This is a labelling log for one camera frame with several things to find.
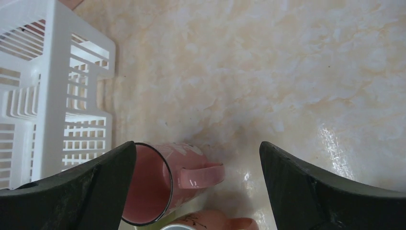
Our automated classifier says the white plastic dish rack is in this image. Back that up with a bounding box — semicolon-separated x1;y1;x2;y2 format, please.
0;0;116;189

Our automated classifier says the pink patterned mug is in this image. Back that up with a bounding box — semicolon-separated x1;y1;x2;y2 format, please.
122;142;225;227

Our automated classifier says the pink mug white interior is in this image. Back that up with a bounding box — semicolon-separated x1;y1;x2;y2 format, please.
162;209;259;230

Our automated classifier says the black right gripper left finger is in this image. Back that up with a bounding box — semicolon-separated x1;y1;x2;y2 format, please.
0;141;136;230

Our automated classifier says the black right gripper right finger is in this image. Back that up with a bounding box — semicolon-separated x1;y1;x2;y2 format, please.
259;141;406;230

